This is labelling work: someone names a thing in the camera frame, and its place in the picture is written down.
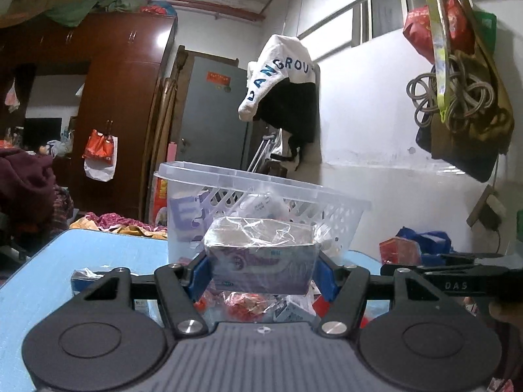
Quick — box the red hanging bag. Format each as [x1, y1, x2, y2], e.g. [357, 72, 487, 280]
[402, 0, 475, 65]

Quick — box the white and black jacket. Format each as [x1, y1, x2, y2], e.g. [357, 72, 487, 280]
[237, 34, 320, 173]

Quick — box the yellow-green strap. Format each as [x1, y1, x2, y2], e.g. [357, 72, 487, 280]
[418, 0, 455, 124]

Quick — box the wooden wall block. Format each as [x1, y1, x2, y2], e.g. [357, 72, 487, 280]
[467, 185, 508, 232]

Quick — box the white plastic basket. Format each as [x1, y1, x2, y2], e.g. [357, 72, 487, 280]
[154, 161, 373, 268]

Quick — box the orange and white plastic bag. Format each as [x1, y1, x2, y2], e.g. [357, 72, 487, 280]
[81, 128, 119, 183]

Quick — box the brown wooden wardrobe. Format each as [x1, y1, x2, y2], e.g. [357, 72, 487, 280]
[0, 11, 179, 222]

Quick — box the olive hanging bag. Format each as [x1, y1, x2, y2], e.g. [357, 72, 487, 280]
[416, 0, 516, 184]

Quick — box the coiled grey rope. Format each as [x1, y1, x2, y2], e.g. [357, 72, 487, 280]
[406, 54, 496, 132]

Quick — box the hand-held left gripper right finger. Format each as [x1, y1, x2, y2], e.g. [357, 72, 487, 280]
[312, 251, 449, 339]

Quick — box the grey metal door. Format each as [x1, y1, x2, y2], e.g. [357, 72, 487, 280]
[175, 51, 255, 173]

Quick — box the small white plastic bag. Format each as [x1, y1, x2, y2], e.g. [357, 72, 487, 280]
[4, 79, 21, 114]

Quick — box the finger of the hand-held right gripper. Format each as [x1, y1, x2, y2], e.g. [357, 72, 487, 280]
[379, 264, 434, 283]
[421, 253, 506, 264]

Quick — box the white paper roll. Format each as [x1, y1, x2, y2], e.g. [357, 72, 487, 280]
[240, 195, 287, 222]

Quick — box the maroon cloth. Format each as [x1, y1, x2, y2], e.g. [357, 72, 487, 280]
[0, 147, 57, 235]

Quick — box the person's right hand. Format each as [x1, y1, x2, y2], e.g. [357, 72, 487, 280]
[488, 300, 523, 329]

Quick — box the plastic-wrapped purple box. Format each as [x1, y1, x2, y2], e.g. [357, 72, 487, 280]
[203, 216, 322, 295]

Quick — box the blue fabric bag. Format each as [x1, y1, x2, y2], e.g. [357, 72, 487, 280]
[396, 226, 453, 267]

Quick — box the red printed packet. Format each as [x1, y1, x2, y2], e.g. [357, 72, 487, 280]
[154, 177, 170, 230]

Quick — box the metal crutch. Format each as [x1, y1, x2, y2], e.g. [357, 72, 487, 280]
[244, 130, 283, 173]

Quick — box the green cloth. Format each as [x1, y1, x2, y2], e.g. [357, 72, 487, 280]
[44, 0, 140, 28]

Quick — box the floral cloth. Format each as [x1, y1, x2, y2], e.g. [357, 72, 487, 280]
[69, 211, 169, 240]

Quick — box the red pipe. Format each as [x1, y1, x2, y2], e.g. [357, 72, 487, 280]
[150, 0, 267, 22]

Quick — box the window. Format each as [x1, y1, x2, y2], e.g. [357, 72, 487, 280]
[352, 0, 434, 46]

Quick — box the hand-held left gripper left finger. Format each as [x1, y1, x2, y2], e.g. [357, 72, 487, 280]
[77, 251, 213, 339]

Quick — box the black monitor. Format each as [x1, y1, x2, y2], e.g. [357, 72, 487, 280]
[23, 117, 63, 153]

